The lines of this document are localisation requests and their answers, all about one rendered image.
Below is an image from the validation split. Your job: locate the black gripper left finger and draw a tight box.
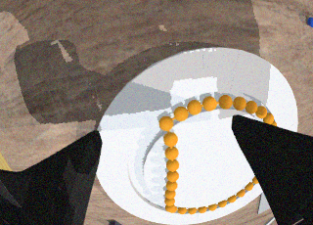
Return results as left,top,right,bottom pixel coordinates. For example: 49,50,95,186
0,131,103,225

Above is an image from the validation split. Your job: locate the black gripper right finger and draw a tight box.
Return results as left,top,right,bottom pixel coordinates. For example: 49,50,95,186
232,114,313,225

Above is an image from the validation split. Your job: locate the white round plate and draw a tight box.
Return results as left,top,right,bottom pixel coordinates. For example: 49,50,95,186
97,46,297,225

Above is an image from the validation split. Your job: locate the blue bead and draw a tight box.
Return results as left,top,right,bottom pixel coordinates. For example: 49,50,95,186
308,18,313,26

